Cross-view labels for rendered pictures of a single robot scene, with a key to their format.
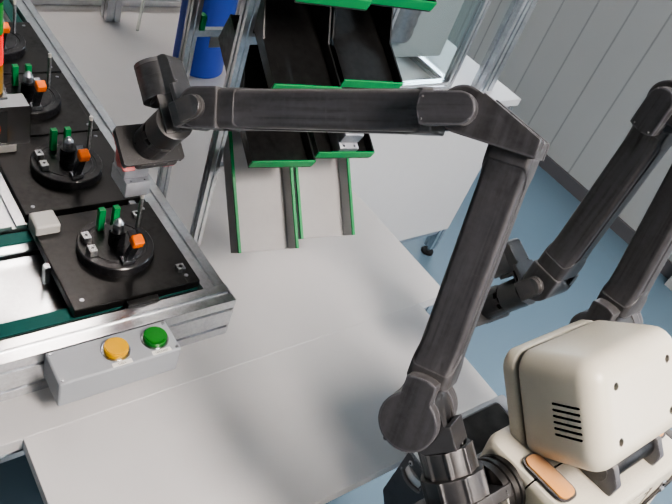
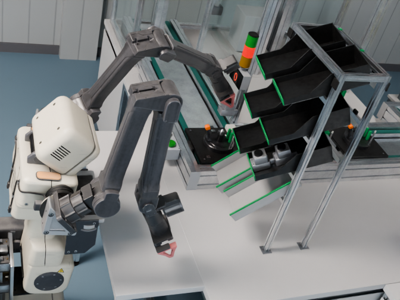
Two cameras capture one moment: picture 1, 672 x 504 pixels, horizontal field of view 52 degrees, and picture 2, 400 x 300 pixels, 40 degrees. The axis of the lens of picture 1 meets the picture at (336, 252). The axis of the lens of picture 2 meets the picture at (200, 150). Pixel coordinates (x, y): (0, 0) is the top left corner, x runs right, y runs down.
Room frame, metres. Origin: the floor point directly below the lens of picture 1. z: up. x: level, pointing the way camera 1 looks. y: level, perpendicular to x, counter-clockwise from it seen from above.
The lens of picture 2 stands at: (1.61, -1.48, 2.37)
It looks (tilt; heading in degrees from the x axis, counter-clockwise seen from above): 36 degrees down; 112
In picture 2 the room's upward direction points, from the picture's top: 16 degrees clockwise
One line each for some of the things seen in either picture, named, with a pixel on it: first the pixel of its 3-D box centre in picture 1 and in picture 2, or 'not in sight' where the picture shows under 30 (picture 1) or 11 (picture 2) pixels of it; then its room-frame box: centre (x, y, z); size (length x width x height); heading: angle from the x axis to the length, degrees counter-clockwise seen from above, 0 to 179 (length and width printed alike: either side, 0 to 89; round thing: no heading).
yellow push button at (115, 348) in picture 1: (115, 349); not in sight; (0.72, 0.28, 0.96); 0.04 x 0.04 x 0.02
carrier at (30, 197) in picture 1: (67, 152); not in sight; (1.08, 0.58, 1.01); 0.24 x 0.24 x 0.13; 50
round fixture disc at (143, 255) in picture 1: (115, 246); (218, 141); (0.92, 0.39, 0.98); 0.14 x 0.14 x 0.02
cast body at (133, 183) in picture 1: (129, 165); (230, 106); (0.92, 0.38, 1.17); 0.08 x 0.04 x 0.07; 49
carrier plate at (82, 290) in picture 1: (114, 254); (217, 145); (0.92, 0.39, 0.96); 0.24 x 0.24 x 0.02; 50
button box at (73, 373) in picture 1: (114, 360); (165, 139); (0.72, 0.28, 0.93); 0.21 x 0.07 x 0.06; 140
